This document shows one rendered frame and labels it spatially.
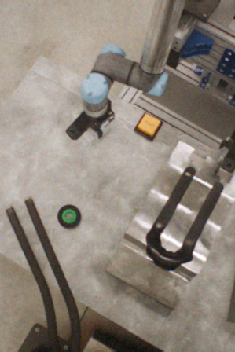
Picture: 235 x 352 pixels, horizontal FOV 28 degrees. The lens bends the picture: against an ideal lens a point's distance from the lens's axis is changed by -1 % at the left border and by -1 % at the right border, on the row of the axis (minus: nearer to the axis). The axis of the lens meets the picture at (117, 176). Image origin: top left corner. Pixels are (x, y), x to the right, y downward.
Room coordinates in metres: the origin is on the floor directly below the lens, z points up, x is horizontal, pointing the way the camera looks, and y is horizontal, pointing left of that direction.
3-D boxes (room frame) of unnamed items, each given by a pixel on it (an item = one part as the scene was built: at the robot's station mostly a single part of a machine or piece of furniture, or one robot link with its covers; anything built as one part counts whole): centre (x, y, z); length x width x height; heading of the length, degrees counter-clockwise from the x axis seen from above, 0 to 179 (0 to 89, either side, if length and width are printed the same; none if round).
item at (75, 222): (0.29, 0.15, 0.82); 0.08 x 0.08 x 0.04
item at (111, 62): (0.69, 0.04, 1.14); 0.11 x 0.11 x 0.08; 73
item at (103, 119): (0.60, 0.08, 0.99); 0.09 x 0.08 x 0.12; 135
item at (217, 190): (0.30, -0.23, 0.92); 0.35 x 0.16 x 0.09; 154
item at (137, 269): (0.29, -0.21, 0.87); 0.50 x 0.26 x 0.14; 154
